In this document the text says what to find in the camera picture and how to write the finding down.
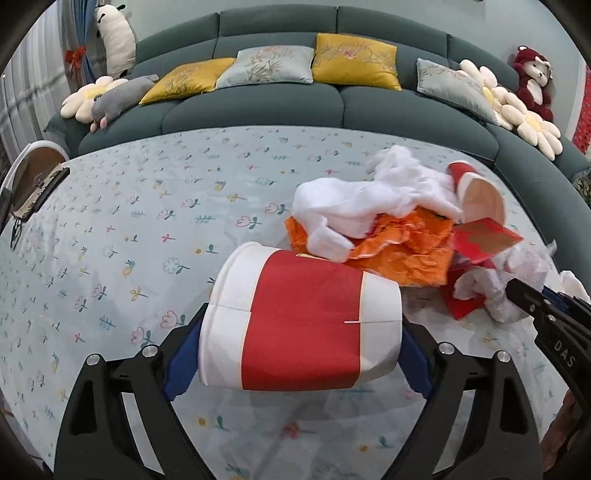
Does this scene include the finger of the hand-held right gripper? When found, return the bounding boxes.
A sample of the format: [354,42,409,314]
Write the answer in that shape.
[505,279,591,398]
[541,285,591,321]

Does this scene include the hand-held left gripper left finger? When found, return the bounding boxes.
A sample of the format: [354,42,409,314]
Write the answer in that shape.
[54,302,209,480]

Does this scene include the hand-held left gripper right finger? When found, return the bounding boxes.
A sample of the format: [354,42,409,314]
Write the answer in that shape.
[382,320,544,480]

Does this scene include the white plastic wrap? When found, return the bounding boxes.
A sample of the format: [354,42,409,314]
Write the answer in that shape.
[452,242,559,324]

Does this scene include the red paper sheet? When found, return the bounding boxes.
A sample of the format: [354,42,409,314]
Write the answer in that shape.
[445,268,490,320]

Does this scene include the red envelope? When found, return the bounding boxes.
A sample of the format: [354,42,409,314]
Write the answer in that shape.
[450,219,525,268]

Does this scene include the orange paper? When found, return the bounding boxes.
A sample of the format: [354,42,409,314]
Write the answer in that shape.
[285,208,455,287]

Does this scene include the large red white paper cup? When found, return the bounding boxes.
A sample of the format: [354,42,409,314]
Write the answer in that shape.
[198,241,403,392]

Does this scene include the small red paper cup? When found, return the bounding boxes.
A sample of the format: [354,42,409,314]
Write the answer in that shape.
[445,161,505,227]

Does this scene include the white fluffy cotton wad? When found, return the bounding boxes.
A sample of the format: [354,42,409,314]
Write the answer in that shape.
[293,145,465,259]

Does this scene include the white crumpled tissue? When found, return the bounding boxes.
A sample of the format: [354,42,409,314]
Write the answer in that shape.
[558,270,591,302]

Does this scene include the white daisy flower cushion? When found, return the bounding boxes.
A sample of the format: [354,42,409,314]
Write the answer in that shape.
[61,76,130,123]
[501,104,564,161]
[459,60,527,127]

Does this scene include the light blue floral tablecloth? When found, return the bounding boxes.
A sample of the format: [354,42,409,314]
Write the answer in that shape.
[0,126,591,480]

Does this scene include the red decorative garland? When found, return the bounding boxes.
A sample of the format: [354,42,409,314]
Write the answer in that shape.
[571,65,591,155]

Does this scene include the red monkey plush toy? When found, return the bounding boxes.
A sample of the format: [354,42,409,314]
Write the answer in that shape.
[512,45,555,123]

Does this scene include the light blue embroidered pillow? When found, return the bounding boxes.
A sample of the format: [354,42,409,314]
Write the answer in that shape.
[416,58,502,126]
[215,45,315,90]

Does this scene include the brown chair with device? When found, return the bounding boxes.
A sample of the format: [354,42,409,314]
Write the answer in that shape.
[0,141,70,204]

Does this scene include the teal sectional sofa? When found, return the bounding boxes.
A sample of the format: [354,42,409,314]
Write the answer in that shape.
[44,6,591,185]

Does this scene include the grey plush toy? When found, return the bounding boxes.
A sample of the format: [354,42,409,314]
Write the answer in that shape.
[91,74,160,133]

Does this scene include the yellow embroidered pillow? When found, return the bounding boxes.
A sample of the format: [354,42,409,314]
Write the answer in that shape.
[311,33,402,92]
[139,58,236,106]

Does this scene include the white sheer curtain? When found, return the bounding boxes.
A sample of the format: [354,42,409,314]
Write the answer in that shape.
[0,18,81,158]

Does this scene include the red curtain bow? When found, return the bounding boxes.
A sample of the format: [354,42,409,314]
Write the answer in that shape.
[65,46,88,73]

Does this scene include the long white plush toy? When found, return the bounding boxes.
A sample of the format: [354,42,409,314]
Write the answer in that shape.
[95,4,137,79]

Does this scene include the blue curtain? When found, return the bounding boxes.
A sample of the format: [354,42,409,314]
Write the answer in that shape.
[69,0,108,86]

